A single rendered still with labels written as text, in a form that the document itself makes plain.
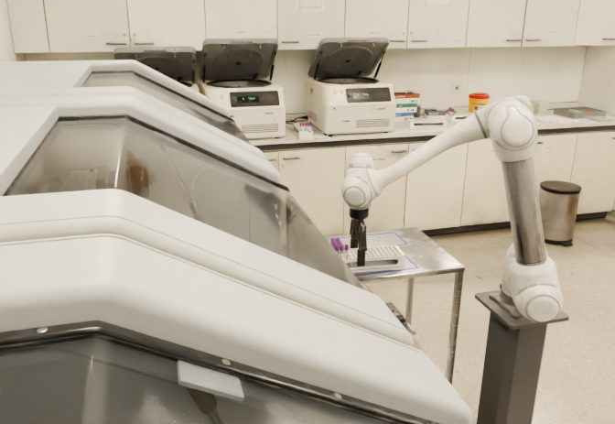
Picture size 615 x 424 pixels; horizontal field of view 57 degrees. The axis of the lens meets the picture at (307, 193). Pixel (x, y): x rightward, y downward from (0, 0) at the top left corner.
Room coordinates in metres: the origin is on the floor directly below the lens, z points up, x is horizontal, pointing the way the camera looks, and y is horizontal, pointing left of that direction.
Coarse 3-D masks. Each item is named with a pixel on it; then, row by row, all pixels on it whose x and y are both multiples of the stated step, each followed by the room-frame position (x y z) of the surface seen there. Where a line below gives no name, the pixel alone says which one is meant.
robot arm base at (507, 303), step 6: (492, 294) 2.04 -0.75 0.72; (498, 294) 2.03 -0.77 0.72; (504, 294) 1.97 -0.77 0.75; (498, 300) 1.99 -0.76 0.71; (504, 300) 1.96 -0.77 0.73; (510, 300) 1.94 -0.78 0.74; (504, 306) 1.95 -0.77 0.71; (510, 306) 1.94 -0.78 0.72; (510, 312) 1.91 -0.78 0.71; (516, 312) 1.90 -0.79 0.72; (516, 318) 1.88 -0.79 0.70
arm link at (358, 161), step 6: (354, 156) 2.04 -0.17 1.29; (360, 156) 2.03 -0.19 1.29; (366, 156) 2.04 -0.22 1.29; (348, 162) 2.06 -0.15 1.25; (354, 162) 2.02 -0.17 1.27; (360, 162) 2.02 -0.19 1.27; (366, 162) 2.02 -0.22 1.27; (372, 162) 2.05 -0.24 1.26; (348, 168) 2.05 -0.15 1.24; (354, 168) 2.02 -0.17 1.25; (360, 168) 2.01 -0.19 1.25; (366, 168) 2.02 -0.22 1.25; (372, 168) 2.04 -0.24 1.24; (348, 174) 1.99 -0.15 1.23
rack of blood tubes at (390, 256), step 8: (352, 248) 2.11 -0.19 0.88; (368, 248) 2.12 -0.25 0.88; (376, 248) 2.12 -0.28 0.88; (384, 248) 2.11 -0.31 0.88; (392, 248) 2.11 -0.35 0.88; (352, 256) 2.03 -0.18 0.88; (368, 256) 2.04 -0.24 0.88; (376, 256) 2.03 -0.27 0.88; (384, 256) 2.03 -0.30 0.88; (392, 256) 2.04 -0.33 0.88; (400, 256) 2.04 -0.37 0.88; (352, 264) 2.05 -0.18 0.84; (368, 264) 2.08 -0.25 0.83; (376, 264) 2.08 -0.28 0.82; (384, 264) 2.09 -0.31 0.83; (392, 264) 2.09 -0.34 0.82; (400, 264) 2.04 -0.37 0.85; (352, 272) 2.01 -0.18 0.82; (360, 272) 2.02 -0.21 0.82
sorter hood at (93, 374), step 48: (0, 336) 0.35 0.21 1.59; (48, 336) 0.35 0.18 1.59; (96, 336) 0.35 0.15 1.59; (144, 336) 0.37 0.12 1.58; (0, 384) 0.30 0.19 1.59; (48, 384) 0.30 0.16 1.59; (96, 384) 0.30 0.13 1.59; (144, 384) 0.32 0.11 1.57; (192, 384) 0.35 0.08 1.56; (240, 384) 0.37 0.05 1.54; (288, 384) 0.40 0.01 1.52
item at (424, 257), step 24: (384, 240) 2.34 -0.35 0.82; (408, 240) 2.34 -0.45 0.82; (432, 240) 2.35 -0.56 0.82; (408, 264) 2.10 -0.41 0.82; (432, 264) 2.10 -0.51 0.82; (456, 264) 2.10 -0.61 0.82; (408, 288) 2.48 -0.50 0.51; (456, 288) 2.08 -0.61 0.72; (408, 312) 2.48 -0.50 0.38; (456, 312) 2.07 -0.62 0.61; (456, 336) 2.08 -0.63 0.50
